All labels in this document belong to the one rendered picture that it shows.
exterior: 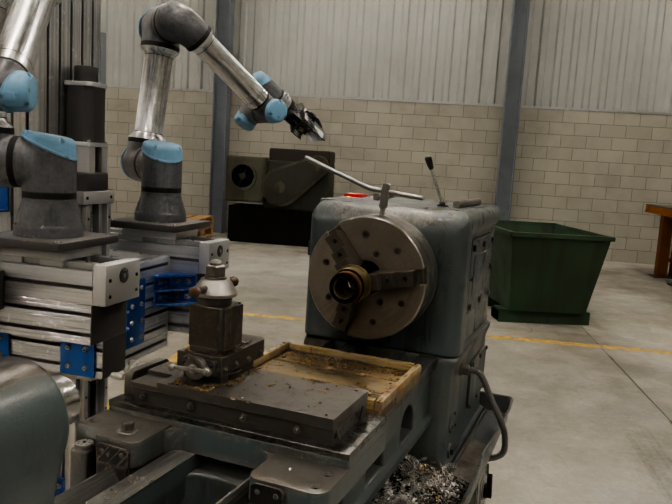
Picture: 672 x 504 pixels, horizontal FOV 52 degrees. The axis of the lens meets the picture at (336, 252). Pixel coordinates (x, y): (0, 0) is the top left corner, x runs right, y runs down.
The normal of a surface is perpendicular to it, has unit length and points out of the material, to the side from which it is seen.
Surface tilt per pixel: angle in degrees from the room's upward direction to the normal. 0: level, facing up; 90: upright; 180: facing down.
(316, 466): 0
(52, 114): 90
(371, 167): 90
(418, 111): 90
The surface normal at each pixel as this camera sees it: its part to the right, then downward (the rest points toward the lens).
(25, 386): 0.61, -0.72
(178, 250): -0.27, 0.11
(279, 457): 0.06, -0.99
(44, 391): 0.76, -0.54
